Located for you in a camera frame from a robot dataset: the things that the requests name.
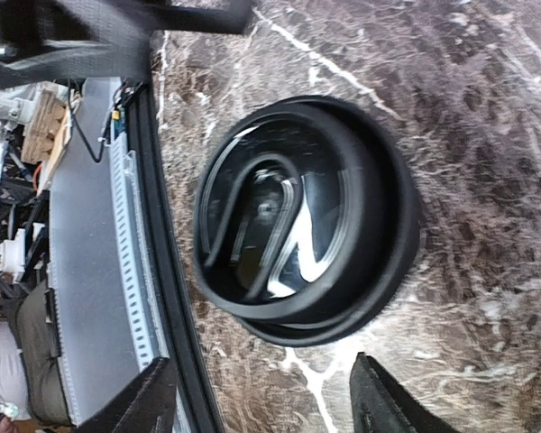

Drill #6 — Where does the black front table rail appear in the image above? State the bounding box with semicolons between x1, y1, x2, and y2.
125;84;225;432

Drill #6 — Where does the green circuit board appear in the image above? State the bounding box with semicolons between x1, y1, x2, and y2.
108;78;139;143

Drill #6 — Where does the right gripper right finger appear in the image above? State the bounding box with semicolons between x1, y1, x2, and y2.
350;353;457;433

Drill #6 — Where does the background clutter shelf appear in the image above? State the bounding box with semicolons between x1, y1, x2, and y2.
0;81;72;432

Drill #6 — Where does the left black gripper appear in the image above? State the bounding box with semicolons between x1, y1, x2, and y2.
0;1;253;88

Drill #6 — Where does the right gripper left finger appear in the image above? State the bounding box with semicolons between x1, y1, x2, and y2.
74;357;177;433

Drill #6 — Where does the white slotted cable duct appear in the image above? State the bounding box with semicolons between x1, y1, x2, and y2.
105;120;169;370

